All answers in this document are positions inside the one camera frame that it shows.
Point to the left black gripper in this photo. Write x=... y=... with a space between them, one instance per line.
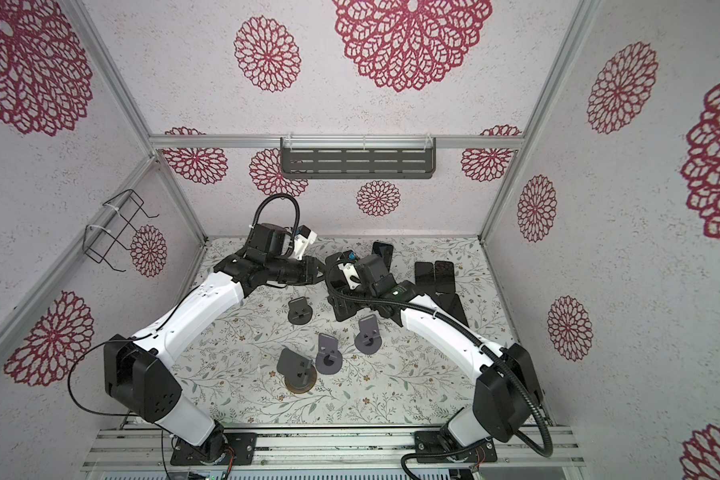
x=310 y=268

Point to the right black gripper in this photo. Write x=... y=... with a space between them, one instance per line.
x=344 y=301

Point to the black phone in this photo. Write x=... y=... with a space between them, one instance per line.
x=332 y=273
x=385 y=251
x=444 y=275
x=424 y=273
x=452 y=304

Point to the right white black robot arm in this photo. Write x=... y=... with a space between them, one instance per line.
x=507 y=397

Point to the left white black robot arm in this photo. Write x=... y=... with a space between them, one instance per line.
x=137 y=370

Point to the dark left phone stand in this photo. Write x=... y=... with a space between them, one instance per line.
x=300 y=312

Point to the grey round right stand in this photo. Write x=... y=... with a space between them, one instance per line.
x=368 y=339

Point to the grey round phone stand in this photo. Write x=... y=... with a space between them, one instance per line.
x=329 y=359

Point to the wooden base phone stand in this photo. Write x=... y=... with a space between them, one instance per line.
x=298 y=371

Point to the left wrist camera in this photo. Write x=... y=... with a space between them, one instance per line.
x=304 y=238

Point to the dark grey wall shelf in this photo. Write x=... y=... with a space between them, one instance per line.
x=358 y=160

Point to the black wire wall rack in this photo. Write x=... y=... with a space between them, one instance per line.
x=100 y=239

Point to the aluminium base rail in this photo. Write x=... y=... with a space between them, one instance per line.
x=295 y=448

